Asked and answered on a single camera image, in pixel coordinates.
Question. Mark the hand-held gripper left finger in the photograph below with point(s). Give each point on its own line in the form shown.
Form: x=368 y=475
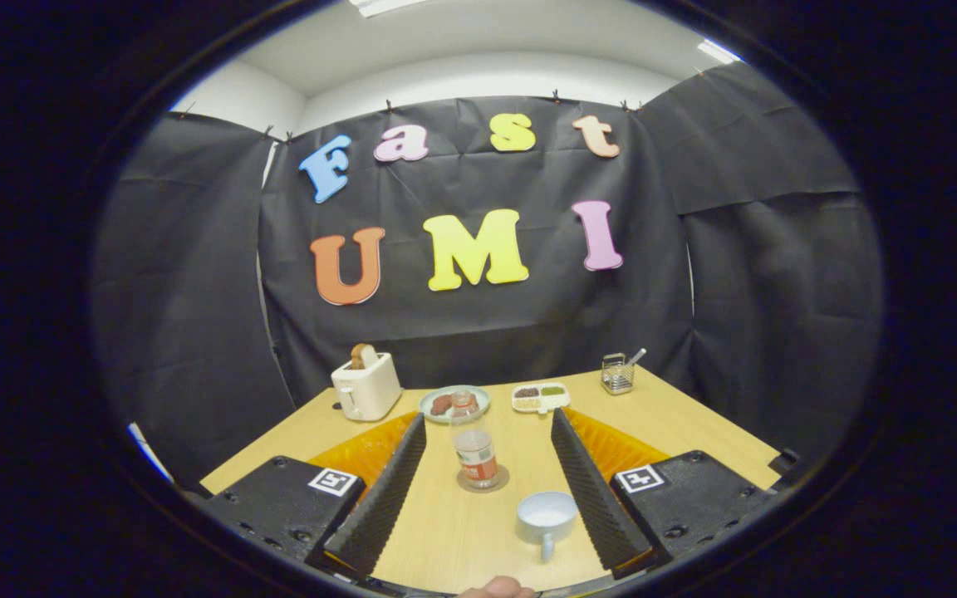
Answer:
x=383 y=498

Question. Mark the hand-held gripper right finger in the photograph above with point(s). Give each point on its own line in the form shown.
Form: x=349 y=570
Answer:
x=599 y=498

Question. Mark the round brown coaster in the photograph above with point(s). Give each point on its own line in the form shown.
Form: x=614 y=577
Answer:
x=504 y=479

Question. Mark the clear plastic bottle red label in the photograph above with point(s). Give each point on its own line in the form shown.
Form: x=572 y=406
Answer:
x=476 y=461

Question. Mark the wooden table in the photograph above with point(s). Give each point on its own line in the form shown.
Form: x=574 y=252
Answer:
x=445 y=540

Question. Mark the pale green plate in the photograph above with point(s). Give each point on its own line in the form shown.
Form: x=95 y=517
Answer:
x=426 y=404

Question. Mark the white divided dish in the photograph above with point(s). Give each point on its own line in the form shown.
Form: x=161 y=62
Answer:
x=541 y=407

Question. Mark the white toaster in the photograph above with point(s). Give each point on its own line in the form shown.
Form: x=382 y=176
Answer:
x=366 y=390

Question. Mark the brown meat slice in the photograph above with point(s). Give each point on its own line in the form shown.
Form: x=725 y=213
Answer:
x=441 y=404

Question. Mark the bread slice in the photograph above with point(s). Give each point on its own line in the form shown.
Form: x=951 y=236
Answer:
x=364 y=357

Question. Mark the metal spoon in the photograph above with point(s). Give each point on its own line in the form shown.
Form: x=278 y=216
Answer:
x=638 y=355

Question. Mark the small ceiling light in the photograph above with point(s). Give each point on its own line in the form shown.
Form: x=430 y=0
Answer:
x=719 y=51

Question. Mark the long ceiling light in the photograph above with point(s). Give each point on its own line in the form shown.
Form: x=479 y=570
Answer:
x=379 y=7

